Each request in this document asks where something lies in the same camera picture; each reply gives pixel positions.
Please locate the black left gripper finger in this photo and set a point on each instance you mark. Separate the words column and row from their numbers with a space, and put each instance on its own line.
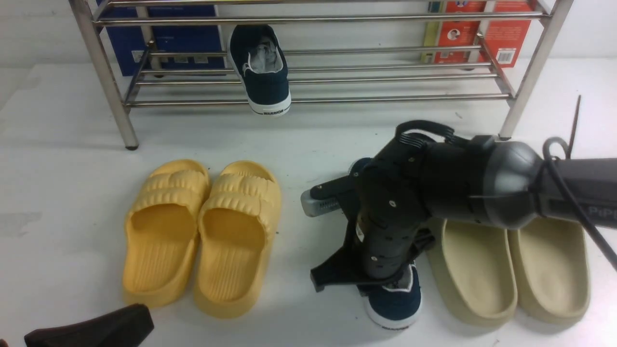
column 126, row 327

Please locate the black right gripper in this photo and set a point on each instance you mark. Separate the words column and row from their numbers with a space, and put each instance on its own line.
column 387, row 198

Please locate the navy canvas sneaker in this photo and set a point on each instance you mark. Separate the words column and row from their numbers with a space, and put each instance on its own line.
column 394, row 306
column 255, row 55

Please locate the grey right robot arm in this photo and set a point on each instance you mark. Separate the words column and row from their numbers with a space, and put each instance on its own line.
column 491, row 183

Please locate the steel shoe rack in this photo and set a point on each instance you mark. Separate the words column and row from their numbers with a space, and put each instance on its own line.
column 338, row 53

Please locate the beige foam slide left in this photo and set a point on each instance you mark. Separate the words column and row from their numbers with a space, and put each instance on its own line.
column 473, row 271

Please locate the beige foam slide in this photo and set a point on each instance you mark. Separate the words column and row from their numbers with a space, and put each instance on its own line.
column 551, row 268
column 473, row 271

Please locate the yellow ribbed slide left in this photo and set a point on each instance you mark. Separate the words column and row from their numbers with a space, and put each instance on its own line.
column 161, row 230

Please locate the yellow ribbed slide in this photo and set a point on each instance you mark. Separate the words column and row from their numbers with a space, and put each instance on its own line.
column 237, row 226
column 161, row 230

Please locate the yellow ribbed slide right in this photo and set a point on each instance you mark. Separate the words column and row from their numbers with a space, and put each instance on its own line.
column 237, row 226

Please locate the beige foam slide right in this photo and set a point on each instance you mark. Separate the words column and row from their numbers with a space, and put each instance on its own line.
column 551, row 268

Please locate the red cardboard box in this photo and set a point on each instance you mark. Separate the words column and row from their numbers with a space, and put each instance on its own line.
column 504, row 39

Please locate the blue cardboard box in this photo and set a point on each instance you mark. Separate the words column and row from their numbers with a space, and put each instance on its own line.
column 130, row 42

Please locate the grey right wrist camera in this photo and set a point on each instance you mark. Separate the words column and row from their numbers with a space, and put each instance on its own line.
column 337, row 194

